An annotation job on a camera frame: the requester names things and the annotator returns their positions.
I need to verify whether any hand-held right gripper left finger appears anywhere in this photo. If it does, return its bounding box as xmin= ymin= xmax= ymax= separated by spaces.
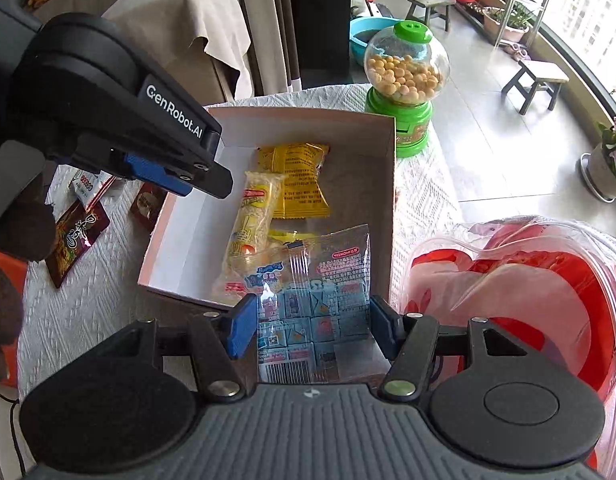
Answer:
xmin=115 ymin=294 xmax=259 ymax=403

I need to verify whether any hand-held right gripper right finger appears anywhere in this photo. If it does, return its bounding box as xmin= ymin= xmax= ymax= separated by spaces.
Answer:
xmin=369 ymin=294 xmax=526 ymax=403

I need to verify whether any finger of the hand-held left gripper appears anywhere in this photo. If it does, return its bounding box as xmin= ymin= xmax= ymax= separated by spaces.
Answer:
xmin=74 ymin=146 xmax=235 ymax=200

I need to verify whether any blue candy packet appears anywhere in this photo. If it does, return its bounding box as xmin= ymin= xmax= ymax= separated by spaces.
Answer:
xmin=210 ymin=224 xmax=374 ymax=386

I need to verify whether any pink cardboard box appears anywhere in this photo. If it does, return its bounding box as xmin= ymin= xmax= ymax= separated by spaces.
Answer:
xmin=137 ymin=105 xmax=398 ymax=312

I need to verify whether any person's left hand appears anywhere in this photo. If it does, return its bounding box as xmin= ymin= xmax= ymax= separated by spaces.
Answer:
xmin=0 ymin=201 xmax=57 ymax=382

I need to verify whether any red pastry packet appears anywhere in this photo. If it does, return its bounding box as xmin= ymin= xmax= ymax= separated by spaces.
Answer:
xmin=129 ymin=182 xmax=169 ymax=233

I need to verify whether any red white snack packet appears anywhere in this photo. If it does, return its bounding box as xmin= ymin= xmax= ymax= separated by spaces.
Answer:
xmin=68 ymin=167 xmax=121 ymax=211

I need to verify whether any small yellow packet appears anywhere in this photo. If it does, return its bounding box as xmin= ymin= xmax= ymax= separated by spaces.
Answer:
xmin=267 ymin=229 xmax=310 ymax=250

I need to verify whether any dark red snack packet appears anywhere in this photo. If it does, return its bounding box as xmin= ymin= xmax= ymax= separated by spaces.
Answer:
xmin=44 ymin=200 xmax=111 ymax=289

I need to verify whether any long yellow wafer packet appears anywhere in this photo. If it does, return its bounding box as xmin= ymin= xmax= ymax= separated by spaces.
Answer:
xmin=213 ymin=170 xmax=287 ymax=306

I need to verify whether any beige cloth cover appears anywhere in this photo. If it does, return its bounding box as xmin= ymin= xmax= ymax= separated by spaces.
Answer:
xmin=102 ymin=0 xmax=254 ymax=106

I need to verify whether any red clear plastic bag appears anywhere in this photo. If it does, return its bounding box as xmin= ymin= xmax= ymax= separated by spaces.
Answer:
xmin=398 ymin=215 xmax=616 ymax=480

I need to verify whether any yellow printed snack packet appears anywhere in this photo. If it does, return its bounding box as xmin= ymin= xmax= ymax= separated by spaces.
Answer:
xmin=257 ymin=143 xmax=332 ymax=220

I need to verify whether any orange plastic chair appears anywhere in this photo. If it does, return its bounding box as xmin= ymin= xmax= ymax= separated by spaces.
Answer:
xmin=0 ymin=247 xmax=30 ymax=388

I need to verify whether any beige curtain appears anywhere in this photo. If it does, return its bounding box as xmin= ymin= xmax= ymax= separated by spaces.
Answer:
xmin=230 ymin=0 xmax=302 ymax=97

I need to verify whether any green candy dispenser jar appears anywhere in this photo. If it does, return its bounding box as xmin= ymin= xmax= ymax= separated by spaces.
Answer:
xmin=363 ymin=20 xmax=450 ymax=159

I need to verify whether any blue plastic basin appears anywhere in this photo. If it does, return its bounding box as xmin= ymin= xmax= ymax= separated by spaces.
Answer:
xmin=349 ymin=16 xmax=404 ymax=66

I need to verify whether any white pot with pink flowers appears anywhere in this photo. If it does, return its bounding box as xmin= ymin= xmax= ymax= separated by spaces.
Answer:
xmin=580 ymin=112 xmax=616 ymax=203

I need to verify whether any dark wooden stool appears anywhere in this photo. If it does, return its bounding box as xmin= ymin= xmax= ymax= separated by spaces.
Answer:
xmin=405 ymin=0 xmax=456 ymax=32
xmin=502 ymin=60 xmax=570 ymax=115

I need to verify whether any potted green plant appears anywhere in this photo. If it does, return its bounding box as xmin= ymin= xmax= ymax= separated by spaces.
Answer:
xmin=483 ymin=4 xmax=532 ymax=44

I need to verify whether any curved balcony railing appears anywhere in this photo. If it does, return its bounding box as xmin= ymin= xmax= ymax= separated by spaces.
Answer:
xmin=533 ymin=15 xmax=616 ymax=126

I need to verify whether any metal plant rack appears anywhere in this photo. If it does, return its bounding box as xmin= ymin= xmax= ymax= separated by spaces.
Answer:
xmin=445 ymin=0 xmax=559 ymax=48

